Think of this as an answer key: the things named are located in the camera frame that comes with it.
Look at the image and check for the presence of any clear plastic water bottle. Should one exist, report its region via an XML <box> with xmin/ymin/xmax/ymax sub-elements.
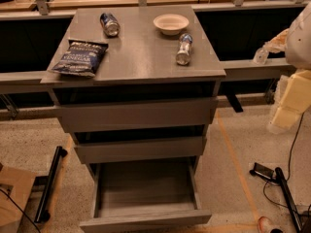
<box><xmin>176</xmin><ymin>33</ymin><xmax>193</xmax><ymax>66</ymax></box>

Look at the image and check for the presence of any grey metal rail shelf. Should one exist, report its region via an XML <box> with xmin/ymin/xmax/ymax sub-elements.
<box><xmin>0</xmin><ymin>58</ymin><xmax>295</xmax><ymax>94</ymax></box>

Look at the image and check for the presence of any round red floor object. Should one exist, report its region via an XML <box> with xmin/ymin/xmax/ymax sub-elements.
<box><xmin>258</xmin><ymin>216</ymin><xmax>283</xmax><ymax>233</ymax></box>

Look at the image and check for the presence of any grey bottom drawer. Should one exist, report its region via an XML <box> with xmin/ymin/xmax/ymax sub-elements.
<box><xmin>80</xmin><ymin>158</ymin><xmax>211</xmax><ymax>233</ymax></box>

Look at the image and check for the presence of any blue soda can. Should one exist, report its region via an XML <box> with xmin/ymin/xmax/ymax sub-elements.
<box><xmin>100</xmin><ymin>13</ymin><xmax>121</xmax><ymax>37</ymax></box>

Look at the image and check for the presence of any grey drawer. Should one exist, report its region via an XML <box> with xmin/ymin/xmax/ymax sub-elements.
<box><xmin>75</xmin><ymin>136</ymin><xmax>206</xmax><ymax>164</ymax></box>
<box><xmin>55</xmin><ymin>98</ymin><xmax>218</xmax><ymax>133</ymax></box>
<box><xmin>80</xmin><ymin>158</ymin><xmax>211</xmax><ymax>233</ymax></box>

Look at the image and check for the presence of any grey top drawer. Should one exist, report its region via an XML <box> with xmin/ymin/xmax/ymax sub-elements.
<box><xmin>55</xmin><ymin>98</ymin><xmax>218</xmax><ymax>133</ymax></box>

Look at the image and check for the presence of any black power strip right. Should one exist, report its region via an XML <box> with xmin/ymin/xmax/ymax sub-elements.
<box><xmin>275</xmin><ymin>167</ymin><xmax>303</xmax><ymax>233</ymax></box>

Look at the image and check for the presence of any blue vinegar chips bag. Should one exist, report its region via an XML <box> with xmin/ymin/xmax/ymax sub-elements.
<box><xmin>52</xmin><ymin>39</ymin><xmax>109</xmax><ymax>78</ymax></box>

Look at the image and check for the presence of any black cable left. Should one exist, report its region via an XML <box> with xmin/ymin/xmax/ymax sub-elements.
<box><xmin>0</xmin><ymin>187</ymin><xmax>43</xmax><ymax>233</ymax></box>

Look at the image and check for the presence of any cardboard box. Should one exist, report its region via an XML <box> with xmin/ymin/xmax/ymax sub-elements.
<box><xmin>0</xmin><ymin>166</ymin><xmax>36</xmax><ymax>233</ymax></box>

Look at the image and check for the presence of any grey drawer cabinet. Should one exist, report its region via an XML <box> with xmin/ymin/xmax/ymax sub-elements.
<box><xmin>40</xmin><ymin>5</ymin><xmax>226</xmax><ymax>167</ymax></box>

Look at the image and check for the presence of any small black device on floor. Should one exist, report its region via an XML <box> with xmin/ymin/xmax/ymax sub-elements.
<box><xmin>250</xmin><ymin>162</ymin><xmax>274</xmax><ymax>182</ymax></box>

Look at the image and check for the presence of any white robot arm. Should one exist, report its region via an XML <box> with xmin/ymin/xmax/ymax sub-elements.
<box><xmin>267</xmin><ymin>4</ymin><xmax>311</xmax><ymax>134</ymax></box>

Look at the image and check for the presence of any black bar on floor left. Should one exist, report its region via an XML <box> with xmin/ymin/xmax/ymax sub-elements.
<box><xmin>34</xmin><ymin>146</ymin><xmax>67</xmax><ymax>223</ymax></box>

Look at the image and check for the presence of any grey middle drawer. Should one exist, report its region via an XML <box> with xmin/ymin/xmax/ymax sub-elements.
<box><xmin>75</xmin><ymin>136</ymin><xmax>206</xmax><ymax>164</ymax></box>

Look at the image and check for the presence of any white paper bowl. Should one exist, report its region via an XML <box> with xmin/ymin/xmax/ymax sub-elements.
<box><xmin>154</xmin><ymin>14</ymin><xmax>189</xmax><ymax>36</ymax></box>

